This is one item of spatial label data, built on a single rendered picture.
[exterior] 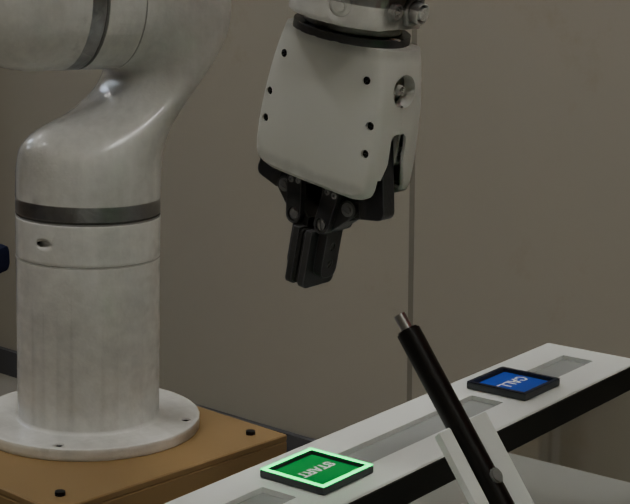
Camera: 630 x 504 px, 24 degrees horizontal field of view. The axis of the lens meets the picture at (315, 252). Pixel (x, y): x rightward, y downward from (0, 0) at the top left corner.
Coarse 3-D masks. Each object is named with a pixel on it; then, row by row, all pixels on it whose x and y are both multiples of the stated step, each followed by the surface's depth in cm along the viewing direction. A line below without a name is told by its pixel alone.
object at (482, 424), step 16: (480, 416) 70; (448, 432) 67; (480, 432) 69; (496, 432) 70; (448, 448) 67; (496, 448) 69; (464, 464) 67; (496, 464) 69; (512, 464) 69; (464, 480) 67; (512, 480) 69; (480, 496) 67; (512, 496) 69; (528, 496) 69
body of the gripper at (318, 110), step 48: (288, 48) 93; (336, 48) 90; (384, 48) 89; (288, 96) 93; (336, 96) 90; (384, 96) 89; (288, 144) 94; (336, 144) 91; (384, 144) 90; (336, 192) 93
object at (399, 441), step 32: (544, 352) 130; (576, 352) 130; (576, 384) 121; (384, 416) 112; (416, 416) 112; (512, 416) 112; (320, 448) 105; (352, 448) 106; (384, 448) 107; (416, 448) 105; (224, 480) 99; (256, 480) 99; (384, 480) 99
